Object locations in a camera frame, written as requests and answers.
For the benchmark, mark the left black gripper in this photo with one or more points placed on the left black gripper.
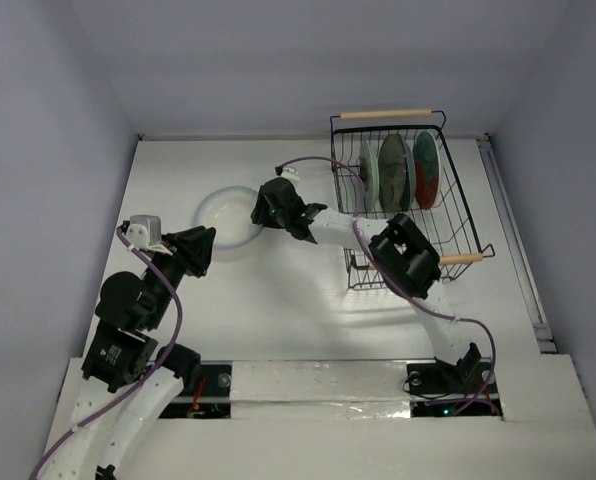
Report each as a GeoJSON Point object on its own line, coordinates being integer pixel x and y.
{"type": "Point", "coordinates": [199, 257]}

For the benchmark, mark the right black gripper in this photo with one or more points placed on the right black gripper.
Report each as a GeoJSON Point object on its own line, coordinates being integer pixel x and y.
{"type": "Point", "coordinates": [271, 201]}

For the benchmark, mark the white bowl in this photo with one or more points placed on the white bowl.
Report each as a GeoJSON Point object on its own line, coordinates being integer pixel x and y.
{"type": "Point", "coordinates": [229, 210]}

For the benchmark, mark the green flower plate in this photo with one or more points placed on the green flower plate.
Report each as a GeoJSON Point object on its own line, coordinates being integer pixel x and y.
{"type": "Point", "coordinates": [369, 173]}

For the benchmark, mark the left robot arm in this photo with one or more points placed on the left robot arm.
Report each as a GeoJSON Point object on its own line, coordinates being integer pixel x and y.
{"type": "Point", "coordinates": [134, 366]}

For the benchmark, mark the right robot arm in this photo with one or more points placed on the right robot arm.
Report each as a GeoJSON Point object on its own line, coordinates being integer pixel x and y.
{"type": "Point", "coordinates": [407, 261]}

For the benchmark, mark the grey brown plate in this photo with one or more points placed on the grey brown plate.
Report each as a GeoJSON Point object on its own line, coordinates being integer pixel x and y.
{"type": "Point", "coordinates": [396, 174]}

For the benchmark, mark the teal red plate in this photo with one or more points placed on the teal red plate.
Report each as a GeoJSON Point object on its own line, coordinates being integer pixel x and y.
{"type": "Point", "coordinates": [428, 169]}

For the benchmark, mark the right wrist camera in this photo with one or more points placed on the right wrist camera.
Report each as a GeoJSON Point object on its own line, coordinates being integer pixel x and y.
{"type": "Point", "coordinates": [289, 173]}

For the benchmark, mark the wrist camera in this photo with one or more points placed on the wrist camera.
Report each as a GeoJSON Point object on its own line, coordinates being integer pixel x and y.
{"type": "Point", "coordinates": [289, 173]}
{"type": "Point", "coordinates": [144, 233]}

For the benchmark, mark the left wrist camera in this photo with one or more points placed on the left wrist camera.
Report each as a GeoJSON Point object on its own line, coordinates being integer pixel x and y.
{"type": "Point", "coordinates": [144, 233]}

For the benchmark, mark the black wire dish rack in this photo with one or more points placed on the black wire dish rack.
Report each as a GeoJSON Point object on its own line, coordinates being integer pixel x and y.
{"type": "Point", "coordinates": [449, 225]}

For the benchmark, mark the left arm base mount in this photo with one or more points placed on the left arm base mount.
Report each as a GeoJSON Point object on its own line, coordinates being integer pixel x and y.
{"type": "Point", "coordinates": [208, 399]}

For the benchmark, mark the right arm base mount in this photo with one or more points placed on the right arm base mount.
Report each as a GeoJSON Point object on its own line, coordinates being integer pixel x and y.
{"type": "Point", "coordinates": [430, 396]}

